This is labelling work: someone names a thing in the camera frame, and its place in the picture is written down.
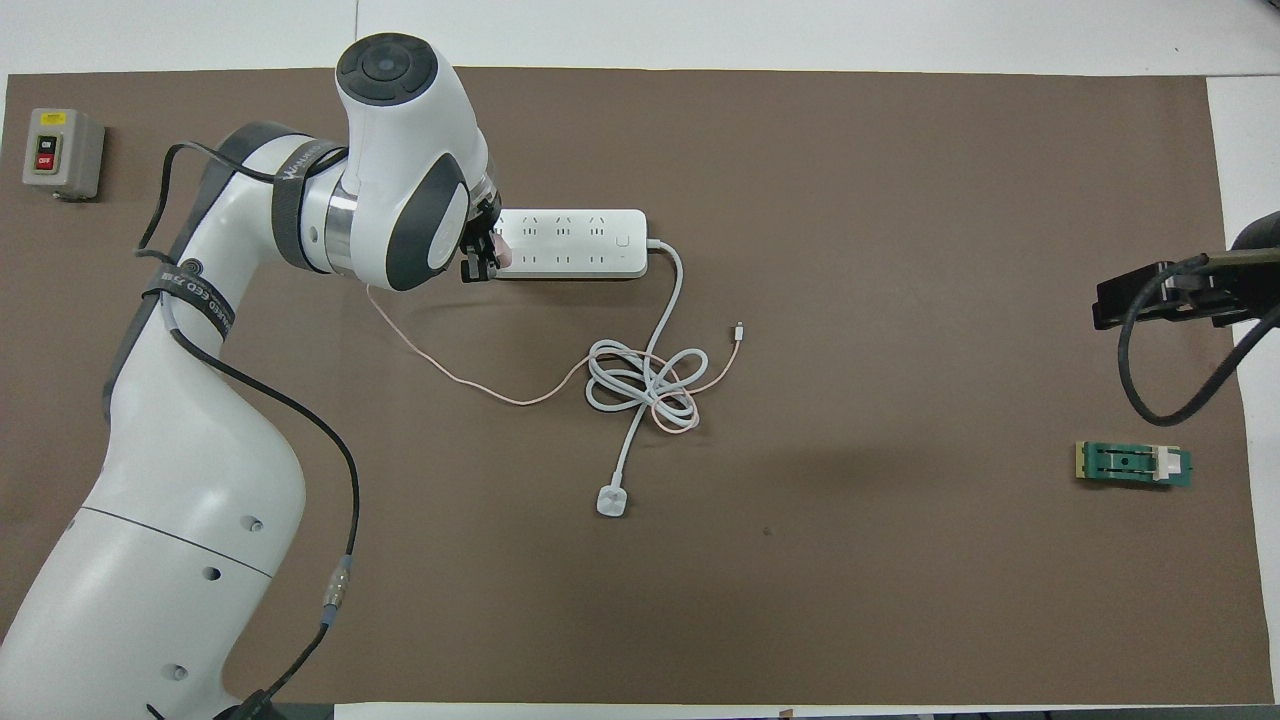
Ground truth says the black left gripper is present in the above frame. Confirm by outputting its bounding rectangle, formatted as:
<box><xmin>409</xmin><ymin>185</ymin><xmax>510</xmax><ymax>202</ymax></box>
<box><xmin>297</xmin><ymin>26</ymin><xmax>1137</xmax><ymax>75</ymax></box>
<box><xmin>462</xmin><ymin>192</ymin><xmax>504</xmax><ymax>284</ymax></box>

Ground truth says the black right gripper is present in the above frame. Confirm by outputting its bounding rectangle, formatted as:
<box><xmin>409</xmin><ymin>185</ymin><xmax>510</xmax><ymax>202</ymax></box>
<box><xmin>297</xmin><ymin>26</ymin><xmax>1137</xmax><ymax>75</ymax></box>
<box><xmin>1094</xmin><ymin>262</ymin><xmax>1251</xmax><ymax>331</ymax></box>

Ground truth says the thin pink charger cable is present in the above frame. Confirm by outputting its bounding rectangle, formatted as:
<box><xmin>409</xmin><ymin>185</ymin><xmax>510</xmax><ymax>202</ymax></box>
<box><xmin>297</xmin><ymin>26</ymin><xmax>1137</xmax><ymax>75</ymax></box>
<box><xmin>366</xmin><ymin>283</ymin><xmax>746</xmax><ymax>434</ymax></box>

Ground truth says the white power strip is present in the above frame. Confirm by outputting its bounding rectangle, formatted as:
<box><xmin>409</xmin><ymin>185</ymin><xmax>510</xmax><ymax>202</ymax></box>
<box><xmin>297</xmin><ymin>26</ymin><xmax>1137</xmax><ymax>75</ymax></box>
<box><xmin>490</xmin><ymin>208</ymin><xmax>649</xmax><ymax>280</ymax></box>

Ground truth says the grey on-off button box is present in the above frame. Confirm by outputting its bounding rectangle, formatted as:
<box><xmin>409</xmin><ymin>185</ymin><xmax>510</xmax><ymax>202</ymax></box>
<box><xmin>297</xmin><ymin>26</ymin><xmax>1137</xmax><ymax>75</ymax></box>
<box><xmin>22</xmin><ymin>107</ymin><xmax>106</xmax><ymax>201</ymax></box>

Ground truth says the brown table mat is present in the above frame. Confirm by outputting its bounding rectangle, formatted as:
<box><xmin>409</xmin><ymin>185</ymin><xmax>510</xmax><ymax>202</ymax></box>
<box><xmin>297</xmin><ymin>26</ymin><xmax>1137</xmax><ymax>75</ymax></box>
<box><xmin>0</xmin><ymin>66</ymin><xmax>1271</xmax><ymax>706</ymax></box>

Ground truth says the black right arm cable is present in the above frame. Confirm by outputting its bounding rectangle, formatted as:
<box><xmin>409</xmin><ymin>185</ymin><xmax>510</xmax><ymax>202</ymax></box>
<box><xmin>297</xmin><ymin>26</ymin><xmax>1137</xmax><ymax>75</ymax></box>
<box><xmin>1117</xmin><ymin>248</ymin><xmax>1280</xmax><ymax>428</ymax></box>

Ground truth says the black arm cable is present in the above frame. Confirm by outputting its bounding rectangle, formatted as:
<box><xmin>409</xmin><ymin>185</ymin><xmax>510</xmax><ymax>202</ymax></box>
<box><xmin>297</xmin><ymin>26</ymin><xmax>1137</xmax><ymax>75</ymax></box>
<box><xmin>1117</xmin><ymin>248</ymin><xmax>1280</xmax><ymax>428</ymax></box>
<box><xmin>135</xmin><ymin>140</ymin><xmax>361</xmax><ymax>720</ymax></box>

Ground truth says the green knife switch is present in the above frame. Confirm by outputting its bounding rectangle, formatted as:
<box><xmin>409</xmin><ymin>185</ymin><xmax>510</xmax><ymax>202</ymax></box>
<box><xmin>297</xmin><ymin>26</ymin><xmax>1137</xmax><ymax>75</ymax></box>
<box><xmin>1075</xmin><ymin>441</ymin><xmax>1194</xmax><ymax>491</ymax></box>

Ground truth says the white power strip cord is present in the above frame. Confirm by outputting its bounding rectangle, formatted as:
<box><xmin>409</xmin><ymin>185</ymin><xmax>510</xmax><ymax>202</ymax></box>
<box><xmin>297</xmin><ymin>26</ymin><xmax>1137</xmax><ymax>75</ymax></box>
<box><xmin>585</xmin><ymin>238</ymin><xmax>711</xmax><ymax>518</ymax></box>

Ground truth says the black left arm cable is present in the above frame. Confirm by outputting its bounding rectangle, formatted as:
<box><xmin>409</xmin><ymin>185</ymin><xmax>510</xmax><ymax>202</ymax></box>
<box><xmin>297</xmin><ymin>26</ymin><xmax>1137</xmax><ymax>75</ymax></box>
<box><xmin>135</xmin><ymin>140</ymin><xmax>361</xmax><ymax>720</ymax></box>

